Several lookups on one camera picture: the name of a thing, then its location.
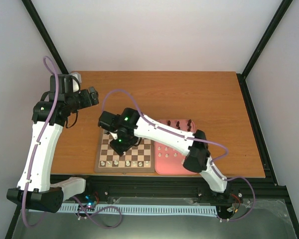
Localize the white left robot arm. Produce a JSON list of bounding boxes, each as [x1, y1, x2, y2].
[[6, 72, 99, 213]]

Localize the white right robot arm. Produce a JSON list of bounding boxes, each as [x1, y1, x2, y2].
[[107, 108, 227, 193]]

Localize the green lit circuit board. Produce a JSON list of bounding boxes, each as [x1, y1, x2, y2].
[[85, 192, 99, 208]]

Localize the wooden chessboard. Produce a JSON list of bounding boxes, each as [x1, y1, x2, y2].
[[94, 130, 154, 174]]

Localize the pink piece tray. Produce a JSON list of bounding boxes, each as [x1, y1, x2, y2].
[[154, 119, 196, 175]]

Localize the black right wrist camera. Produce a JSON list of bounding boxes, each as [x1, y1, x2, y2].
[[98, 111, 119, 132]]

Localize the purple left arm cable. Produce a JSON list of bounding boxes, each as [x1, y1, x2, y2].
[[21, 56, 60, 228]]

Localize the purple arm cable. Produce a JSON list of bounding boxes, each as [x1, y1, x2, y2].
[[21, 56, 60, 228], [101, 89, 256, 200]]

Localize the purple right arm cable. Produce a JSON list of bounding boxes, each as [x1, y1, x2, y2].
[[101, 89, 256, 200]]

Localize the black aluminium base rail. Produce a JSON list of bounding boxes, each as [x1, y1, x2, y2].
[[75, 176, 291, 206]]

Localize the light blue cable duct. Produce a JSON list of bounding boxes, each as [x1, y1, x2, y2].
[[58, 202, 219, 217]]

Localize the left black frame post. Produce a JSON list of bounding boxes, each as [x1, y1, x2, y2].
[[21, 0, 69, 74]]

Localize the black frame post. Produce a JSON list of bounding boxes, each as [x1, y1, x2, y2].
[[241, 0, 294, 78], [21, 0, 69, 74]]

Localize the right black frame post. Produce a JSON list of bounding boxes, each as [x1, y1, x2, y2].
[[241, 0, 294, 78]]

